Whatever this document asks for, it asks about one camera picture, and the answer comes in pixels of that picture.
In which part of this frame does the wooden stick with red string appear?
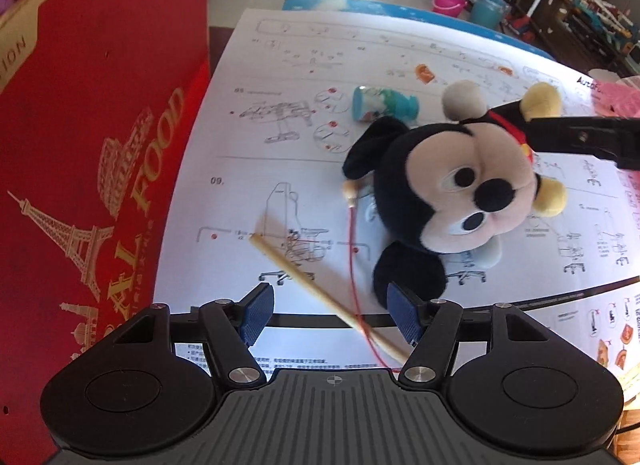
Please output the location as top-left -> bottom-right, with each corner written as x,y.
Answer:
248,178 -> 410,371

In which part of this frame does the Mickey Mouse plush toy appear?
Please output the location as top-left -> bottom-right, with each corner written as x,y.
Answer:
343,80 -> 567,307

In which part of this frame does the small teal bottle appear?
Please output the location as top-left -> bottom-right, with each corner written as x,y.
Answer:
352,86 -> 420,122

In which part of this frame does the pink checkered cloth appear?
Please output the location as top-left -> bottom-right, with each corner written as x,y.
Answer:
588,68 -> 640,118

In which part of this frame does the teal plastic bucket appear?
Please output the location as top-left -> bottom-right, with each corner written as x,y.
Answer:
469,0 -> 511,30

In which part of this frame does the white instruction sheet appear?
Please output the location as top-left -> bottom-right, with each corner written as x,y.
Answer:
154,10 -> 639,377

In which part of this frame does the pink plastic bucket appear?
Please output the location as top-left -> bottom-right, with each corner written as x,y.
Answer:
432,0 -> 468,18

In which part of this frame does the blue table mat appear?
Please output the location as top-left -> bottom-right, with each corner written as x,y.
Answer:
282,0 -> 553,61

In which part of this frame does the red food gift box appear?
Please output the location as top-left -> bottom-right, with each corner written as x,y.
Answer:
1,0 -> 210,464

